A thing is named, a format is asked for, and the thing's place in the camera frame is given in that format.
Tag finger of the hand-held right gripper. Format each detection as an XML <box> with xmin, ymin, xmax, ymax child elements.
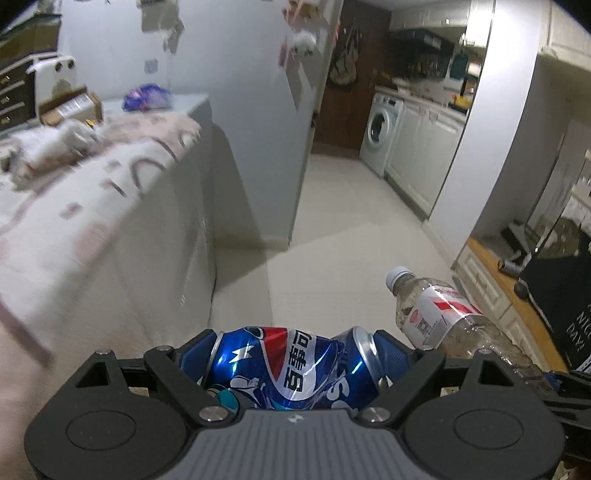
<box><xmin>538</xmin><ymin>368</ymin><xmax>591</xmax><ymax>462</ymax></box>

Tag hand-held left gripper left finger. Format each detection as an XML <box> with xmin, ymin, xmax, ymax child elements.
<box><xmin>74</xmin><ymin>329</ymin><xmax>237</xmax><ymax>428</ymax></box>

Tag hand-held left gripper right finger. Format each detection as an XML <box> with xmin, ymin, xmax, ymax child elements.
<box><xmin>355</xmin><ymin>329</ymin><xmax>519</xmax><ymax>424</ymax></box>

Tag clear plastic bottle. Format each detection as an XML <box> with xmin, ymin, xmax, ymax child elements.
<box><xmin>385</xmin><ymin>267</ymin><xmax>555</xmax><ymax>384</ymax></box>

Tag crushed blue soda can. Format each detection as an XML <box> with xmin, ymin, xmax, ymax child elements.
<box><xmin>178</xmin><ymin>325</ymin><xmax>416</xmax><ymax>411</ymax></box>

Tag black printed bag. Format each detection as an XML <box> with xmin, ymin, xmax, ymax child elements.
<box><xmin>516</xmin><ymin>251</ymin><xmax>591</xmax><ymax>371</ymax></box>

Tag white cabinet with wooden top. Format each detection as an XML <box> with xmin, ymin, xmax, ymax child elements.
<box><xmin>451</xmin><ymin>237</ymin><xmax>570</xmax><ymax>372</ymax></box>

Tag pink patterned blanket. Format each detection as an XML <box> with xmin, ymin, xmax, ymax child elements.
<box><xmin>0</xmin><ymin>93</ymin><xmax>219</xmax><ymax>480</ymax></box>

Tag white kitchen base cabinets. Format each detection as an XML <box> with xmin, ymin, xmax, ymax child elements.
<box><xmin>385</xmin><ymin>98</ymin><xmax>468</xmax><ymax>219</ymax></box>

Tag white washing machine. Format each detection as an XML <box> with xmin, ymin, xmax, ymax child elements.
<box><xmin>359</xmin><ymin>92</ymin><xmax>405</xmax><ymax>177</ymax></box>

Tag white fluffy cloth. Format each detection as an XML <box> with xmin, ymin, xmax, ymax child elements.
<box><xmin>0</xmin><ymin>120</ymin><xmax>101</xmax><ymax>191</ymax></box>

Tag brown door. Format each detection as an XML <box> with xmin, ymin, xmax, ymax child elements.
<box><xmin>313</xmin><ymin>0</ymin><xmax>393</xmax><ymax>149</ymax></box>

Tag blue purple snack packet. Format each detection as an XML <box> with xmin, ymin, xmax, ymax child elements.
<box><xmin>122</xmin><ymin>83</ymin><xmax>172</xmax><ymax>112</ymax></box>

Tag cardboard box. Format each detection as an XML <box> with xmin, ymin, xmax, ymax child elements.
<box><xmin>39</xmin><ymin>87</ymin><xmax>105</xmax><ymax>128</ymax></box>

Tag dark drawer chest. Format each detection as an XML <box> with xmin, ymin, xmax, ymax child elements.
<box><xmin>0</xmin><ymin>52</ymin><xmax>61</xmax><ymax>136</ymax></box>

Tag white heater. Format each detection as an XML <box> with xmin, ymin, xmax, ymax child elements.
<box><xmin>26</xmin><ymin>56</ymin><xmax>77</xmax><ymax>121</ymax></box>

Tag hanging bags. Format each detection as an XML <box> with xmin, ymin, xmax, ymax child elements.
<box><xmin>327</xmin><ymin>27</ymin><xmax>363</xmax><ymax>87</ymax></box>

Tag black range hood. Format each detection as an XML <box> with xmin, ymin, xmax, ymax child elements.
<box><xmin>389</xmin><ymin>28</ymin><xmax>456</xmax><ymax>52</ymax></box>

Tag white plush toy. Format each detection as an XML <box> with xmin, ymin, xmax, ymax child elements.
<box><xmin>290</xmin><ymin>30</ymin><xmax>320</xmax><ymax>59</ymax></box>

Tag glass tank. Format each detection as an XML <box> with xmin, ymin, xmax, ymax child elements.
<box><xmin>0</xmin><ymin>10</ymin><xmax>63</xmax><ymax>62</ymax></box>

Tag white kitchen wall cabinets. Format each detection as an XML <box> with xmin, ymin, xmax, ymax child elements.
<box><xmin>389</xmin><ymin>0</ymin><xmax>496</xmax><ymax>48</ymax></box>

